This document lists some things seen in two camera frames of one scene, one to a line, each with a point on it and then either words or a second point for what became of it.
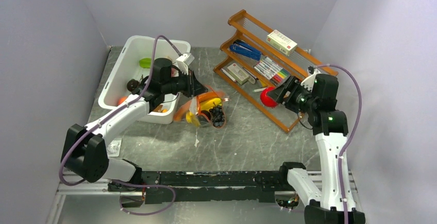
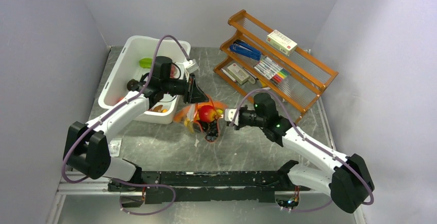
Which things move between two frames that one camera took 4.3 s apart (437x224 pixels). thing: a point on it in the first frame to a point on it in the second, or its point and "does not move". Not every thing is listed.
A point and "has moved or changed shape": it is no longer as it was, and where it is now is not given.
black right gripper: (291, 85) to (240, 124)
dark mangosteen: (132, 84) does not move
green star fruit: (145, 63) does not move
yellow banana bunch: (205, 105) to (190, 124)
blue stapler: (244, 48) does not move
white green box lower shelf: (237, 73) does not move
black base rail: (161, 187) does not move
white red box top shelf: (281, 42) does not move
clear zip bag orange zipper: (207, 108) has moved or changed shape
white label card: (114, 148) does not move
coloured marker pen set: (271, 70) does not move
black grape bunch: (217, 115) to (211, 129)
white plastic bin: (125, 67) does not move
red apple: (267, 100) to (206, 113)
